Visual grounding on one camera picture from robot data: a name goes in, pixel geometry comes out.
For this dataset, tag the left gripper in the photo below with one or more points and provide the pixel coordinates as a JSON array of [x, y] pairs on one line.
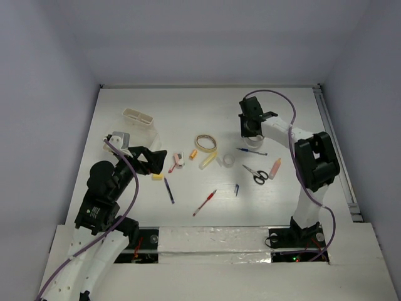
[[155, 159]]

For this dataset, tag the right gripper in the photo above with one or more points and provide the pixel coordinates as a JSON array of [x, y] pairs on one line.
[[245, 133]]

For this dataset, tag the pink white stapler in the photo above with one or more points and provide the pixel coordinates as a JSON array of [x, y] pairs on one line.
[[179, 159]]

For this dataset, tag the blue gel pen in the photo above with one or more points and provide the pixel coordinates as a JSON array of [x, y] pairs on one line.
[[252, 151]]

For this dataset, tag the clear tape roll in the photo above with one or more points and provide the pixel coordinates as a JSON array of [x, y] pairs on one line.
[[228, 160]]

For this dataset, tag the beige masking tape roll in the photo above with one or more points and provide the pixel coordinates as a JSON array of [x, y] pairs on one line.
[[206, 143]]

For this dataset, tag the pink glue bottle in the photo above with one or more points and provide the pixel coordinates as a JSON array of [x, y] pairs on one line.
[[275, 168]]

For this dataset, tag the black handled scissors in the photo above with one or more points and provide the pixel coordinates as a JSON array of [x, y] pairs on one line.
[[259, 176]]

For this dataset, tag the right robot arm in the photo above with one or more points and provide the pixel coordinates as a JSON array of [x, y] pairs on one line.
[[313, 155]]

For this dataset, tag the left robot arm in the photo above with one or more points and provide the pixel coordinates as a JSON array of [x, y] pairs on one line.
[[101, 233]]

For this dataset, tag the white perforated storage basket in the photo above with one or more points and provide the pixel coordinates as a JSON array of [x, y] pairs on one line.
[[139, 136]]

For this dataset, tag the yellow eraser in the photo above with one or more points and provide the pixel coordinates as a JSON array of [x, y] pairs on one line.
[[157, 177]]

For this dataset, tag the purple gel pen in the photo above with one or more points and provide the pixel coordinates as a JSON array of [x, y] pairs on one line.
[[169, 191]]

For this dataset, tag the cream divided pen holder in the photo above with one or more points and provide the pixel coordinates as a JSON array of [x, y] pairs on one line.
[[137, 118]]

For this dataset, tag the yellow highlighter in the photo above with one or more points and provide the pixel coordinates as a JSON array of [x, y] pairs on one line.
[[207, 160]]

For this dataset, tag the red gel pen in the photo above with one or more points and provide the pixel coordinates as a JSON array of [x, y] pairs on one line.
[[204, 203]]

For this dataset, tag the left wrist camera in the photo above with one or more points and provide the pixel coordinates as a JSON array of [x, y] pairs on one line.
[[120, 141]]

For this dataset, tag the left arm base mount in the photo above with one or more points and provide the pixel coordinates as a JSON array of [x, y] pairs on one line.
[[144, 250]]

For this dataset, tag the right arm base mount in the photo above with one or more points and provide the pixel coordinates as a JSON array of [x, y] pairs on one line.
[[294, 245]]

